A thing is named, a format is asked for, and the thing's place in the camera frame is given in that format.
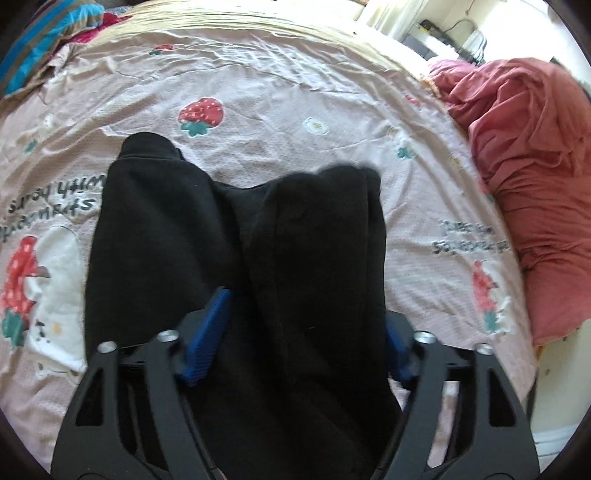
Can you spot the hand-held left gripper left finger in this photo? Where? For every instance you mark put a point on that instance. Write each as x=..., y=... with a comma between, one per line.
x=207, y=341

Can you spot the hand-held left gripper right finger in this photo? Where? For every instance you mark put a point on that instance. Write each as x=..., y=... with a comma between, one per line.
x=398, y=355

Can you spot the black sweater with orange cuffs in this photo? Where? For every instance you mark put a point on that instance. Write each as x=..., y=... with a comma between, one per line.
x=300, y=254

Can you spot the pink duvet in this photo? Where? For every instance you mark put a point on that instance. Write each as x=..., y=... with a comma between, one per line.
x=531, y=161

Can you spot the strawberry printed bedsheet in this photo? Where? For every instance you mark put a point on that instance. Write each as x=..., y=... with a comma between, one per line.
x=300, y=92

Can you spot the white desk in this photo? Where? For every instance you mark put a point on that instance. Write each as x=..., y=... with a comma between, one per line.
x=434, y=46

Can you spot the beige blanket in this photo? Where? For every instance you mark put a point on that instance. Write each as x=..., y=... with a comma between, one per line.
x=231, y=18

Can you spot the red patterned cloth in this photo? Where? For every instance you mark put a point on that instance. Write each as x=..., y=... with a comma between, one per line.
x=113, y=21

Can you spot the striped pillow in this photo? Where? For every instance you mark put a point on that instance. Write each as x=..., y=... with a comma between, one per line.
x=27, y=55

